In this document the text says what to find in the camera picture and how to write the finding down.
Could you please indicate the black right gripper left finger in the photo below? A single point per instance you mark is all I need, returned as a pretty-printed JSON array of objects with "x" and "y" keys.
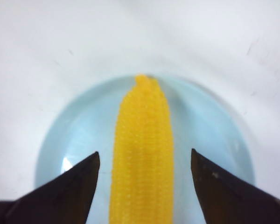
[{"x": 65, "y": 200}]

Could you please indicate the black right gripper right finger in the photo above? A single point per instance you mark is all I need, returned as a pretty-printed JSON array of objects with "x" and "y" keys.
[{"x": 226, "y": 199}]

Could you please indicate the yellow corn cob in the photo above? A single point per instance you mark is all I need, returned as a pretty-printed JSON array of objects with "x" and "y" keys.
[{"x": 142, "y": 187}]

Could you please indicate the light blue round plate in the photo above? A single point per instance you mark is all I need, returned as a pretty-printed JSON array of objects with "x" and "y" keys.
[{"x": 199, "y": 121}]

